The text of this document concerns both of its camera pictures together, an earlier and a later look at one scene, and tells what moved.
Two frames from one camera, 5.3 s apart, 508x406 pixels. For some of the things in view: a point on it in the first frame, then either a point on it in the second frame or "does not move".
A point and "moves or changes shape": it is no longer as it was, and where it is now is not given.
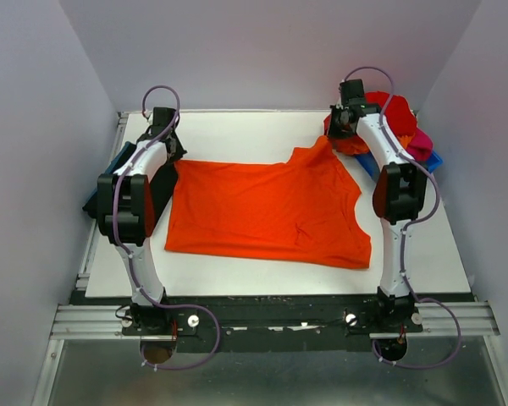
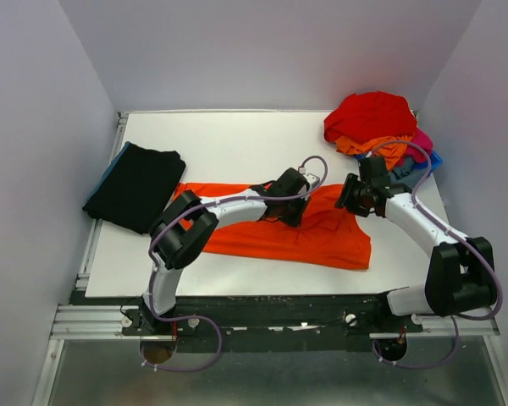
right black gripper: x=333 y=131 -> x=345 y=198
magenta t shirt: x=420 y=146 does not move
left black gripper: x=179 y=151 -> x=296 y=220
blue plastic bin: x=370 y=162 does not move
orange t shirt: x=307 y=208 moves or changes shape
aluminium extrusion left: x=90 y=322 does not move
